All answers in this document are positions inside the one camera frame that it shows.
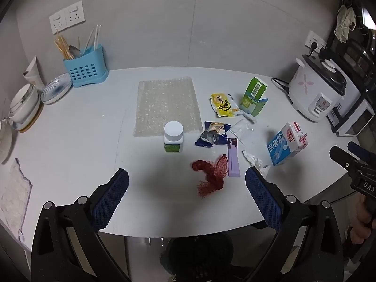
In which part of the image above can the white toaster oven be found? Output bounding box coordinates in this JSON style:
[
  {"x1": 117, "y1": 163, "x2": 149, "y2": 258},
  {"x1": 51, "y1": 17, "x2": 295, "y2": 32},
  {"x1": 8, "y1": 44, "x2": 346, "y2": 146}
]
[{"x1": 327, "y1": 94, "x2": 375, "y2": 137}]

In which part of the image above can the metal spoon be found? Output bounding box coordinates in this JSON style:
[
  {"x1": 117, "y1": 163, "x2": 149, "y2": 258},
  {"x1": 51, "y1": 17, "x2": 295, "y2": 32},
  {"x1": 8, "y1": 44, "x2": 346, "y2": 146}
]
[{"x1": 69, "y1": 37, "x2": 83, "y2": 59}]

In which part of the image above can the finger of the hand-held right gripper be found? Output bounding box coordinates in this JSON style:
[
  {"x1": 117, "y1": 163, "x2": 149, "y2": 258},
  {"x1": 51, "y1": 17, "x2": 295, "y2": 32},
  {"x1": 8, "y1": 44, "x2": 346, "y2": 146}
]
[
  {"x1": 329, "y1": 146, "x2": 363, "y2": 172},
  {"x1": 348, "y1": 141, "x2": 376, "y2": 165}
]

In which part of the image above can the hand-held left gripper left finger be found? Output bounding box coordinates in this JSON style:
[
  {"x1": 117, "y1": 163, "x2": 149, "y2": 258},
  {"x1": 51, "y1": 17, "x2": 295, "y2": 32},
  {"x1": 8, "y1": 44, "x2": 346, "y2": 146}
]
[{"x1": 31, "y1": 168, "x2": 138, "y2": 282}]

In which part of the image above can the yellow snack wrapper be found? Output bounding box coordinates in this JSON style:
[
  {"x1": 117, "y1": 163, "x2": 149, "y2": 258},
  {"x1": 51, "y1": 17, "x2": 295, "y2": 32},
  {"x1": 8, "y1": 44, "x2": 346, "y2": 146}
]
[{"x1": 209, "y1": 93, "x2": 256, "y2": 124}]

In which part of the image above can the black power cable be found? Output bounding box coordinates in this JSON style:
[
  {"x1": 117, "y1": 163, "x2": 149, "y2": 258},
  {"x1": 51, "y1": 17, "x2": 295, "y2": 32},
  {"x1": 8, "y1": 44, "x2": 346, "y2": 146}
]
[{"x1": 272, "y1": 77, "x2": 291, "y2": 92}]

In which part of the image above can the hanging white mesh cloth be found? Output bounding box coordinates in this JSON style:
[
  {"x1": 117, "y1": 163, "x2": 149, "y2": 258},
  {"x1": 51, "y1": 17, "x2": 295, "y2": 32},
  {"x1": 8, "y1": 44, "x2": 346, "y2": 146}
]
[{"x1": 336, "y1": 4, "x2": 357, "y2": 43}]

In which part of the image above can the blue plastic utensil holder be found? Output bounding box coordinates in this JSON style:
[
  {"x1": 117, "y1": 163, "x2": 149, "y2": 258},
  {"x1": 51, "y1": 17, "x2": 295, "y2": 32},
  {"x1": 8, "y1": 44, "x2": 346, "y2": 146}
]
[{"x1": 64, "y1": 45, "x2": 109, "y2": 88}]

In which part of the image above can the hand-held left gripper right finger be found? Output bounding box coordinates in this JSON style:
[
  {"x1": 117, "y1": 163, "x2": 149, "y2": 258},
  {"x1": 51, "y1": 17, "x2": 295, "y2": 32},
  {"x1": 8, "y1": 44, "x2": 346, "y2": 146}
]
[{"x1": 245, "y1": 167, "x2": 344, "y2": 282}]

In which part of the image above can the blue and white milk carton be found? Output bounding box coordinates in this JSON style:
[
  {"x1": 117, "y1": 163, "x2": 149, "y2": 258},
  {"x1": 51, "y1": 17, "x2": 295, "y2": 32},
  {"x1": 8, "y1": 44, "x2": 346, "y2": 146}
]
[{"x1": 267, "y1": 122, "x2": 309, "y2": 166}]

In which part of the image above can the wooden trivet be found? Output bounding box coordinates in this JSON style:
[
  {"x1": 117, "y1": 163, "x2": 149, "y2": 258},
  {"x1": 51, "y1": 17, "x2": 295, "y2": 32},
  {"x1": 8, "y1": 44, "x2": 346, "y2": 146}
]
[{"x1": 18, "y1": 104, "x2": 44, "y2": 133}]

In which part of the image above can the white floral rice cooker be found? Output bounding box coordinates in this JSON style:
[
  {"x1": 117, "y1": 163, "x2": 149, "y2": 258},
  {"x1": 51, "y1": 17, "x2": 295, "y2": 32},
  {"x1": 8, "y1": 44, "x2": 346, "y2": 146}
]
[{"x1": 288, "y1": 54, "x2": 347, "y2": 123}]

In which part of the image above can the white dish cloth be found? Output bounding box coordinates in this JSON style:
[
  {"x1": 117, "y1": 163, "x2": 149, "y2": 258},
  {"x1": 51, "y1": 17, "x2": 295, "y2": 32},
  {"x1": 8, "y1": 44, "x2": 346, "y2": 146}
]
[{"x1": 0, "y1": 158, "x2": 33, "y2": 241}]

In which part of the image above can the blue cookie wrapper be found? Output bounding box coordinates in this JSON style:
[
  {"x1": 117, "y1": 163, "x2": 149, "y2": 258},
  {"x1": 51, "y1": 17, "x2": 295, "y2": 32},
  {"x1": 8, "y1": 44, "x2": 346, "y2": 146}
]
[{"x1": 194, "y1": 121, "x2": 231, "y2": 147}]

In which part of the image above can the bundle of wooden chopsticks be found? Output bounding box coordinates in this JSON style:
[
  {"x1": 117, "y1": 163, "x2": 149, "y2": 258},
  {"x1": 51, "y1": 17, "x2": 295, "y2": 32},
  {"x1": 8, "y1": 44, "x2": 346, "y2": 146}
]
[{"x1": 53, "y1": 35, "x2": 75, "y2": 61}]

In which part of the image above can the white bottle with green label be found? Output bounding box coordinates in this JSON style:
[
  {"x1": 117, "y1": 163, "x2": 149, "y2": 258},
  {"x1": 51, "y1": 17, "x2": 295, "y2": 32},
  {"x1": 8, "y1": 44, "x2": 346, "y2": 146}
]
[{"x1": 164, "y1": 121, "x2": 184, "y2": 153}]

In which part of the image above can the clear plastic wrapper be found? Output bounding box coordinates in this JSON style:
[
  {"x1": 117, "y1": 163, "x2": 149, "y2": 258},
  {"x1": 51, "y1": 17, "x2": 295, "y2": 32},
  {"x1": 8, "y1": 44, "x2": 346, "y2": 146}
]
[{"x1": 228, "y1": 117, "x2": 256, "y2": 146}]

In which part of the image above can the green carton box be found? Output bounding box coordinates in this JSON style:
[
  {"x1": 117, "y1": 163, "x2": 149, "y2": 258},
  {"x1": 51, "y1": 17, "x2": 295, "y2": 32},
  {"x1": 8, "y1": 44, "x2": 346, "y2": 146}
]
[{"x1": 239, "y1": 77, "x2": 269, "y2": 117}]

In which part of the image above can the blue patterned plate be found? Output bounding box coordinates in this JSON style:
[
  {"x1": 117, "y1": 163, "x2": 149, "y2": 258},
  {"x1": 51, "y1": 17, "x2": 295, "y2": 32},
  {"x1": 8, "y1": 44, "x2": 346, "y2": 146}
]
[{"x1": 40, "y1": 73, "x2": 73, "y2": 104}]

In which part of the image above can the white tissue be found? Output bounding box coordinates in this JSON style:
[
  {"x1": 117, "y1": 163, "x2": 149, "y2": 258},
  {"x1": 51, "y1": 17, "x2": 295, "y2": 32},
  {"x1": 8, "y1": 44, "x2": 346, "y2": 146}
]
[{"x1": 242, "y1": 150, "x2": 270, "y2": 178}]

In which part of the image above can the clear bubble wrap sheet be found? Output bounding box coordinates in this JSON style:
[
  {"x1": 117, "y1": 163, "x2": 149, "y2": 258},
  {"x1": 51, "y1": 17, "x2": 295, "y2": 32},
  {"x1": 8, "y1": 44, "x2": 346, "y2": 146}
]
[{"x1": 133, "y1": 76, "x2": 204, "y2": 138}]

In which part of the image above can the red mesh net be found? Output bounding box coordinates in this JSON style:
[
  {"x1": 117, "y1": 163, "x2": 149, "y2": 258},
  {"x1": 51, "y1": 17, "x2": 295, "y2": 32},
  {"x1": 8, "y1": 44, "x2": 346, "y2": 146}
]
[{"x1": 192, "y1": 153, "x2": 229, "y2": 199}]

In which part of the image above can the large white bowl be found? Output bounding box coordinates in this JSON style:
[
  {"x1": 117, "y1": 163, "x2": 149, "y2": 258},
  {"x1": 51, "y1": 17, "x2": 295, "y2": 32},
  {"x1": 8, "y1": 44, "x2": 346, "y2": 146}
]
[{"x1": 0, "y1": 118, "x2": 14, "y2": 164}]

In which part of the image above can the purple sachet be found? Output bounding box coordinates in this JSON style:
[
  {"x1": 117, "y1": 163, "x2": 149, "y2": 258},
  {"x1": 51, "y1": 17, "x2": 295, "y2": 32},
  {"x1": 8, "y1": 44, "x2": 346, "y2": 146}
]
[{"x1": 227, "y1": 138, "x2": 241, "y2": 177}]

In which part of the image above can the person's right hand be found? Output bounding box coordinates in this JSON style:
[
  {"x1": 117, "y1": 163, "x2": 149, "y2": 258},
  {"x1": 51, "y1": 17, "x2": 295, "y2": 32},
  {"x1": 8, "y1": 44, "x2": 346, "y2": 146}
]
[{"x1": 348, "y1": 194, "x2": 376, "y2": 245}]

